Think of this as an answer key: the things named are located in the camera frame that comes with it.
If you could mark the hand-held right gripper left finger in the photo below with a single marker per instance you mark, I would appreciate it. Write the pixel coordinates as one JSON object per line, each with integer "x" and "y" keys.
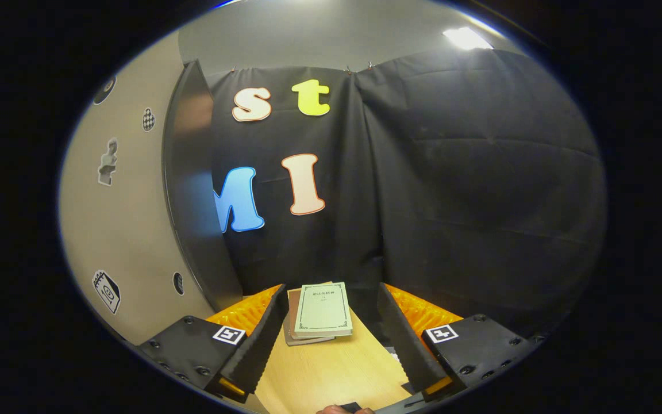
{"x": 262, "y": 339}

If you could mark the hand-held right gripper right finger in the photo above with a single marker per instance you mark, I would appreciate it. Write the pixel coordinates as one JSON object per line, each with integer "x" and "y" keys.
{"x": 405, "y": 345}

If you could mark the dark grey cabinet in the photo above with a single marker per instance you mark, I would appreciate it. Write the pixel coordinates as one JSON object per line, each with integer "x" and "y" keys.
{"x": 199, "y": 201}

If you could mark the beige cabinet door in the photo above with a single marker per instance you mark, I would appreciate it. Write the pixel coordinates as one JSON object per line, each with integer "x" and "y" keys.
{"x": 130, "y": 230}

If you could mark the pale green book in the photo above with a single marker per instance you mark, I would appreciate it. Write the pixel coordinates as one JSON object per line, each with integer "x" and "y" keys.
{"x": 322, "y": 310}

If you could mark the black backdrop cloth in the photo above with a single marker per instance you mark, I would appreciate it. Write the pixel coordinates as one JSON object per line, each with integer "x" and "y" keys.
{"x": 480, "y": 172}

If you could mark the long strip ceiling light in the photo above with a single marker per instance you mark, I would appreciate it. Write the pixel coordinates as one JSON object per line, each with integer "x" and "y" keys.
{"x": 468, "y": 38}

